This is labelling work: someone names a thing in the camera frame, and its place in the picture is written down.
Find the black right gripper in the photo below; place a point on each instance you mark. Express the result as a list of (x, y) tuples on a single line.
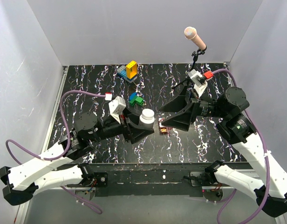
[(182, 120)]

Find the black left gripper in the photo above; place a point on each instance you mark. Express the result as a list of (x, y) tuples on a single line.
[(135, 134)]

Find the white vitamin pill bottle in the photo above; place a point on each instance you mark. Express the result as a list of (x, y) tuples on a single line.
[(147, 123)]

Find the white bottle cap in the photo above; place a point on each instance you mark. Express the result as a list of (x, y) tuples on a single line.
[(147, 114)]

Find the red weekly pill organizer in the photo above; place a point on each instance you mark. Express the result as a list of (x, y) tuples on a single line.
[(163, 130)]

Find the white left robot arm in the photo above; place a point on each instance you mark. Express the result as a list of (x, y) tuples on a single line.
[(39, 174)]

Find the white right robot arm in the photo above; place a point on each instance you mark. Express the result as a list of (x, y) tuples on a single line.
[(270, 189)]

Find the green blue toy brick cluster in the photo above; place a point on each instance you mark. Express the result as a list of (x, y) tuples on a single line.
[(134, 99)]

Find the yellow blue toy brick stack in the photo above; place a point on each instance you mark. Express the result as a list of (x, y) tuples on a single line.
[(128, 72)]

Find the black microphone stand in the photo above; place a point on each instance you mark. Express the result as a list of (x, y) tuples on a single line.
[(195, 56)]

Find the pink microphone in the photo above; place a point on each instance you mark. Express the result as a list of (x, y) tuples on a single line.
[(192, 35)]

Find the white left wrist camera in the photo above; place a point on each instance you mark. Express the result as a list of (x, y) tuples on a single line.
[(116, 108)]

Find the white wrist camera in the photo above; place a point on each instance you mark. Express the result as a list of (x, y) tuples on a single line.
[(116, 108), (200, 80)]

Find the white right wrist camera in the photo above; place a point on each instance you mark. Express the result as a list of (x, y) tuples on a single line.
[(200, 80)]

